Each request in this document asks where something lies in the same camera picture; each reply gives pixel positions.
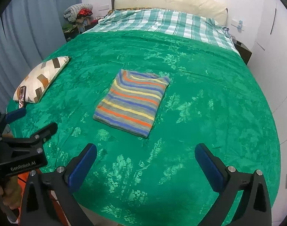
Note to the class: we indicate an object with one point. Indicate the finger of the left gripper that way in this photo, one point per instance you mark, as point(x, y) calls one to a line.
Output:
point(15, 115)
point(44, 134)

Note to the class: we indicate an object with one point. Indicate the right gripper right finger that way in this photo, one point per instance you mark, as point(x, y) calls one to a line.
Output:
point(254, 207)

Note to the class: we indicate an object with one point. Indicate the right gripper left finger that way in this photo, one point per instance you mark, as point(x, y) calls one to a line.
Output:
point(66, 180)

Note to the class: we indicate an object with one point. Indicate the striped knit sweater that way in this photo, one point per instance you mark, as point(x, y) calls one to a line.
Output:
point(132, 102)

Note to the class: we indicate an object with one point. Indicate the pile of clothes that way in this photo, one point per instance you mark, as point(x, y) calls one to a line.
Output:
point(79, 19)

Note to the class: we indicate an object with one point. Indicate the person left hand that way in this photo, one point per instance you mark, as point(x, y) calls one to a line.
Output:
point(11, 193)

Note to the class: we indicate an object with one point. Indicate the geometric patterned pillow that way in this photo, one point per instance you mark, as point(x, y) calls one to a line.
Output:
point(40, 79)

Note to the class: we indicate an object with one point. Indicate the blue grey curtain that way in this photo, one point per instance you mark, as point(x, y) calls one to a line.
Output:
point(30, 30)

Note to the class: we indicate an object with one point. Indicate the green bedspread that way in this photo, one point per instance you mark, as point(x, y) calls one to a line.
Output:
point(212, 98)

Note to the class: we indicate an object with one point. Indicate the white wardrobe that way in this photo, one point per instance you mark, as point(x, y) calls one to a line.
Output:
point(269, 66)

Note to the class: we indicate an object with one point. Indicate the dark wooden nightstand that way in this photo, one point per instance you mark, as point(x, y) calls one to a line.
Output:
point(244, 52)

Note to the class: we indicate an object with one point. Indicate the cream padded headboard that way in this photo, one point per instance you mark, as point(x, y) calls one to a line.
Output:
point(204, 8)

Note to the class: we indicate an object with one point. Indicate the green checked bed sheet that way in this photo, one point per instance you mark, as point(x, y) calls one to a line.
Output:
point(169, 22)

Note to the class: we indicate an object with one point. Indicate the wall socket with blue plug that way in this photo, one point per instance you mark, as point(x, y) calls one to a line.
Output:
point(238, 25)

